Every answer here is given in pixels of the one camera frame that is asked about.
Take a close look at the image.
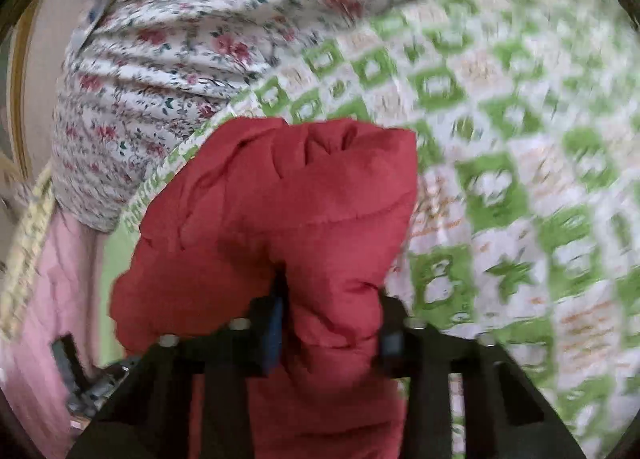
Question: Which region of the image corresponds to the green white patterned blanket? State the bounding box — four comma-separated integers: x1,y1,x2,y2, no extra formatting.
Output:
102,0,639,458

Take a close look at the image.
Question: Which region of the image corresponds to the red floral white quilt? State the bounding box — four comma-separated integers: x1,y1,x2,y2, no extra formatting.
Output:
51,0,408,233

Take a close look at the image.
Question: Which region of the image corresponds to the red quilted puffer jacket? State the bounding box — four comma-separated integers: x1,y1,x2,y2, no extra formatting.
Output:
111,118,418,458

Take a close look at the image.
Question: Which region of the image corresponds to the yellow patterned cloth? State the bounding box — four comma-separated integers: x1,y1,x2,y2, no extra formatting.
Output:
1,162,55,341

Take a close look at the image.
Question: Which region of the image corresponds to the pink bed sheet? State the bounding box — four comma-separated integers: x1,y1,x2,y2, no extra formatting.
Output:
1,208,101,458

